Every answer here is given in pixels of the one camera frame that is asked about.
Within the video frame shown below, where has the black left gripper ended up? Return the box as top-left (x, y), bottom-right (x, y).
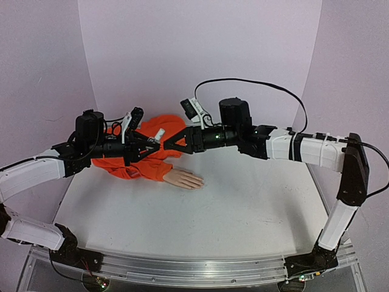
top-left (88, 131), bottom-right (161, 167)

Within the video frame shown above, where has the clear nail polish bottle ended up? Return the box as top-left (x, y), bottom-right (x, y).
top-left (148, 128), bottom-right (165, 144)

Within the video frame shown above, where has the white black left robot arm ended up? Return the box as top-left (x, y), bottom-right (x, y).
top-left (1, 107), bottom-right (165, 267)

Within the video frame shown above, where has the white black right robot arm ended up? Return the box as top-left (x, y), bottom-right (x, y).
top-left (164, 97), bottom-right (370, 279)

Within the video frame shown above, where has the orange sweatshirt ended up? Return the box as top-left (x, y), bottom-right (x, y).
top-left (92, 114), bottom-right (186, 181)

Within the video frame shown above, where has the mannequin hand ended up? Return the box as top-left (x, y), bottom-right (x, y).
top-left (163, 169), bottom-right (204, 190)

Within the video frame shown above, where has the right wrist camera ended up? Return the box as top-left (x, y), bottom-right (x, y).
top-left (180, 97), bottom-right (210, 130)

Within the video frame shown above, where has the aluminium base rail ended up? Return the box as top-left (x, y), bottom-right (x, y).
top-left (17, 243), bottom-right (367, 291)

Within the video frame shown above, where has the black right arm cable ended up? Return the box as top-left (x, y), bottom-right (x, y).
top-left (194, 78), bottom-right (389, 197)

